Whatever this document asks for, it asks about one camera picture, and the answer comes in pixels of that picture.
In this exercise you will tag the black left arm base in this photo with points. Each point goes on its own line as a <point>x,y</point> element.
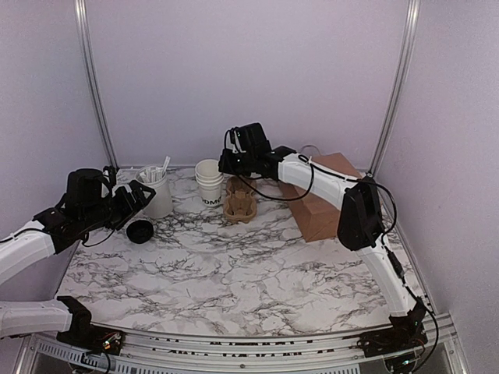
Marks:
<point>82,333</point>

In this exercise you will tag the left rear aluminium post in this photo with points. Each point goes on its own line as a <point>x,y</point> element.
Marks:
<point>92,81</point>

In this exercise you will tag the white paper cups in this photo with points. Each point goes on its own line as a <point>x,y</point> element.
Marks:
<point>209,180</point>

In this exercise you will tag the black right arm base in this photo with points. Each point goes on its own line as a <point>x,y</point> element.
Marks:
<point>405,333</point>

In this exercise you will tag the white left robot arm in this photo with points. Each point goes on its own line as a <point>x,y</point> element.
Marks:
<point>38,239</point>

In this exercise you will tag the brown paper takeout bag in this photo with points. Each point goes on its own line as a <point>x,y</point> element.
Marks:
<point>316,218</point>

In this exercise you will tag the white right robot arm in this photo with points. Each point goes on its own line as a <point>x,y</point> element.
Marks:
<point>361,229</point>

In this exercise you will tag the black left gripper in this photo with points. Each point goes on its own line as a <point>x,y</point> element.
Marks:
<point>129,206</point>

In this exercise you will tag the white ribbed stirrer canister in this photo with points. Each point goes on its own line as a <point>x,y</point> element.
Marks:
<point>161,205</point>

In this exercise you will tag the brown cardboard cup carrier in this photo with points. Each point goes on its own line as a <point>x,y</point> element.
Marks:
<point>240,203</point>

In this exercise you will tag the aluminium post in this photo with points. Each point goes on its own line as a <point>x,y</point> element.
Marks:
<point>92,81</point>
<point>401,73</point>

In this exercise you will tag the black plastic cup lid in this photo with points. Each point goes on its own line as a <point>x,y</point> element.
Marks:
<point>140,231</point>

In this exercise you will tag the front aluminium frame rail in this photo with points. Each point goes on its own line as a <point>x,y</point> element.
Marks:
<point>353,351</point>

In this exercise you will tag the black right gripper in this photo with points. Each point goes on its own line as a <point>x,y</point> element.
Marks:
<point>224,164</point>

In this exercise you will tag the right rear aluminium post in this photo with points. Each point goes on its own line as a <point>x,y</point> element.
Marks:
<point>401,73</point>

